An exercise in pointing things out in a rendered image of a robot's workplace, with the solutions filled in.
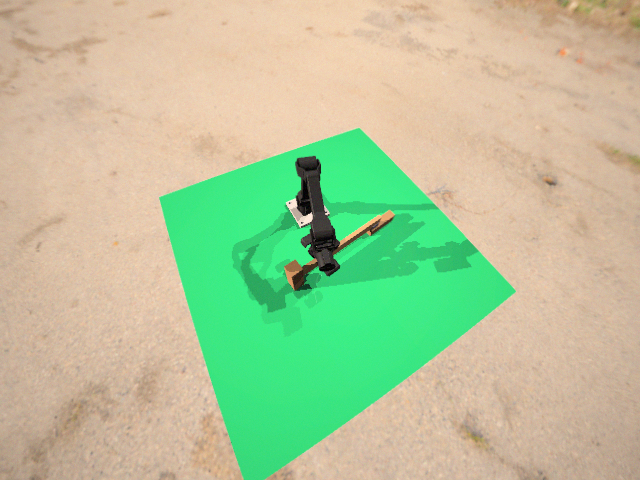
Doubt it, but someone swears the long wooden rail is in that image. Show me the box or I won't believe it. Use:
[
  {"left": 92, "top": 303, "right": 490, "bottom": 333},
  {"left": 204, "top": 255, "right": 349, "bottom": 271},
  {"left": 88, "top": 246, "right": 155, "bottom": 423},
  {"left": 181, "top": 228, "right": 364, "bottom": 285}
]
[{"left": 302, "top": 214, "right": 382, "bottom": 275}]

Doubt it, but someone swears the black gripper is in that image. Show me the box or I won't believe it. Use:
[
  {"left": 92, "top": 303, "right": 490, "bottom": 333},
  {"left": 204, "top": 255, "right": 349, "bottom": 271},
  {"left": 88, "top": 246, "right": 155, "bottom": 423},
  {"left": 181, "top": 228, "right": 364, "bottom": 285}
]
[{"left": 301, "top": 233, "right": 340, "bottom": 276}]

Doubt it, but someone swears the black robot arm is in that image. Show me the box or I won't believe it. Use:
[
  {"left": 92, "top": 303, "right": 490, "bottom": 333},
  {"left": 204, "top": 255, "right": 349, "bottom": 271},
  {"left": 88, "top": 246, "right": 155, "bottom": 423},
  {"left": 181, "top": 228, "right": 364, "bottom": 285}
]
[{"left": 295, "top": 156, "right": 340, "bottom": 272}]

